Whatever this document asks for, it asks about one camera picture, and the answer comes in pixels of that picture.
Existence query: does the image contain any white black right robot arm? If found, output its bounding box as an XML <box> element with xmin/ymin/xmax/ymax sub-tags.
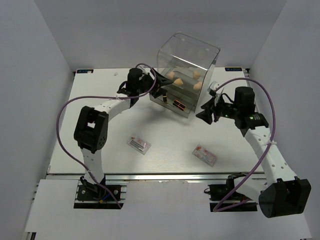
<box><xmin>196</xmin><ymin>86</ymin><xmax>312</xmax><ymax>218</ymax></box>

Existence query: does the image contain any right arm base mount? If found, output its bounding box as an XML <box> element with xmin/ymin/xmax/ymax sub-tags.
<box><xmin>203</xmin><ymin>184</ymin><xmax>258</xmax><ymax>213</ymax></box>

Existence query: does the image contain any clear nail sticker case left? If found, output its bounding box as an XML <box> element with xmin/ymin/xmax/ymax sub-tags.
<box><xmin>126</xmin><ymin>135</ymin><xmax>151</xmax><ymax>155</ymax></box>

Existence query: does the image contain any blue label sticker left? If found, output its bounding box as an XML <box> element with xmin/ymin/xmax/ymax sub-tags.
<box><xmin>76</xmin><ymin>69</ymin><xmax>94</xmax><ymax>74</ymax></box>

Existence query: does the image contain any aluminium rail front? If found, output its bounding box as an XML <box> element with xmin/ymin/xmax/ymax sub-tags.
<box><xmin>45</xmin><ymin>172</ymin><xmax>266</xmax><ymax>181</ymax></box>

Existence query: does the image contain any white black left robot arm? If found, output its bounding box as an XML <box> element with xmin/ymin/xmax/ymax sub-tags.
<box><xmin>73</xmin><ymin>67</ymin><xmax>173</xmax><ymax>200</ymax></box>

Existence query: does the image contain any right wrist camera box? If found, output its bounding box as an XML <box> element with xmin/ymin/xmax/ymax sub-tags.
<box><xmin>207</xmin><ymin>81</ymin><xmax>220</xmax><ymax>97</ymax></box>

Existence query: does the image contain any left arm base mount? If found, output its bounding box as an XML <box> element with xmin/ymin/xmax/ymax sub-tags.
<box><xmin>73</xmin><ymin>182</ymin><xmax>127</xmax><ymax>210</ymax></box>

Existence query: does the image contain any blue label sticker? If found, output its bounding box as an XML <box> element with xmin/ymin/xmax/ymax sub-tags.
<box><xmin>224</xmin><ymin>67</ymin><xmax>243</xmax><ymax>72</ymax></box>
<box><xmin>76</xmin><ymin>69</ymin><xmax>94</xmax><ymax>74</ymax></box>

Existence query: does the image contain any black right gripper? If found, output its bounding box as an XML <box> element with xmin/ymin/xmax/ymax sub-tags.
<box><xmin>195</xmin><ymin>94</ymin><xmax>240</xmax><ymax>125</ymax></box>

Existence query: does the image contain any clear acrylic makeup organizer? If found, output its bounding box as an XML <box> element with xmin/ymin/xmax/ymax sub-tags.
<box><xmin>149</xmin><ymin>32</ymin><xmax>221</xmax><ymax>118</ymax></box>

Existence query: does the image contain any clear nail sticker case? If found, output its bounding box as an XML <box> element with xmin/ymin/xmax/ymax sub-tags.
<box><xmin>126</xmin><ymin>135</ymin><xmax>151</xmax><ymax>155</ymax></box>
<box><xmin>192</xmin><ymin>144</ymin><xmax>217</xmax><ymax>167</ymax></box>

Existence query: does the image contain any clear nail sticker case right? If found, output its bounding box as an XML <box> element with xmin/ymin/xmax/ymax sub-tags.
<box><xmin>192</xmin><ymin>144</ymin><xmax>217</xmax><ymax>167</ymax></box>

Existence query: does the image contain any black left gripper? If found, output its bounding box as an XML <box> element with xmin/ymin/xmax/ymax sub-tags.
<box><xmin>136</xmin><ymin>68</ymin><xmax>173</xmax><ymax>99</ymax></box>

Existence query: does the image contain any blue label sticker right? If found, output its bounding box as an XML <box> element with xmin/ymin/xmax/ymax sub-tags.
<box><xmin>224</xmin><ymin>67</ymin><xmax>243</xmax><ymax>72</ymax></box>

